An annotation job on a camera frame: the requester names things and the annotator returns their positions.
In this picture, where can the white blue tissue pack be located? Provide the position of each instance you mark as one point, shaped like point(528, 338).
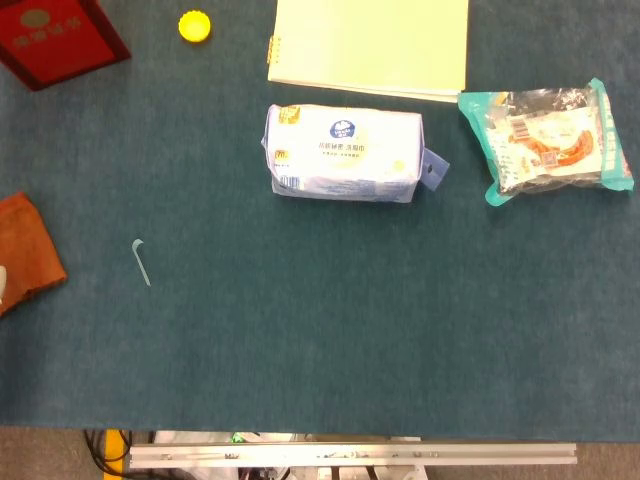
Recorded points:
point(345, 160)

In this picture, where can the yellow floor strip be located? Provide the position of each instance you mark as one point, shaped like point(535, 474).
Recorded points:
point(114, 445)

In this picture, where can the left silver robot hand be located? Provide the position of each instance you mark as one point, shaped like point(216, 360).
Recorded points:
point(2, 285)

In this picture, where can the yellow bottle cap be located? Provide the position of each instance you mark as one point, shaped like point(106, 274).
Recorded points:
point(195, 26)

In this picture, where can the orange cloth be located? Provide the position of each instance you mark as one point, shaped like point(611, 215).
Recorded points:
point(25, 245)

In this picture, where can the teal felt table cover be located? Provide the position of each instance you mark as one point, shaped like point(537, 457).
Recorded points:
point(300, 310)

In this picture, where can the teal snack package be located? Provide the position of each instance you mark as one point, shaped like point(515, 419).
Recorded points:
point(545, 145)

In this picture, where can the aluminium profile rail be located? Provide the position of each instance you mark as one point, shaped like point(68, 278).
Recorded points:
point(350, 455)

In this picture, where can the pale yellow spiral notebook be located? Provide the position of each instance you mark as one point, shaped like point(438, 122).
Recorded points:
point(370, 45)

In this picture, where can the red certificate box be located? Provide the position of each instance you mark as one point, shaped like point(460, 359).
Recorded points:
point(55, 40)

